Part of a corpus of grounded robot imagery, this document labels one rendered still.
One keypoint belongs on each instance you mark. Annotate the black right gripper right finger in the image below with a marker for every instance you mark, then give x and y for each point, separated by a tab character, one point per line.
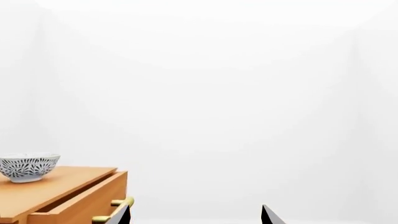
270	217

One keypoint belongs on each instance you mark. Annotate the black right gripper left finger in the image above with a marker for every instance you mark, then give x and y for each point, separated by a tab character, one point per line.
122	217

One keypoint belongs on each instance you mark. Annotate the wooden cabinet drawer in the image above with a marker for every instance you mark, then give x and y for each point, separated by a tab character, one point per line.
87	200

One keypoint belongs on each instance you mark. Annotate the wooden cabinet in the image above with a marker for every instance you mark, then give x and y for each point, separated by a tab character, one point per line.
46	184

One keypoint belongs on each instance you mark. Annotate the white patterned ceramic bowl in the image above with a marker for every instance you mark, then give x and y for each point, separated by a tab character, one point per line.
27	167

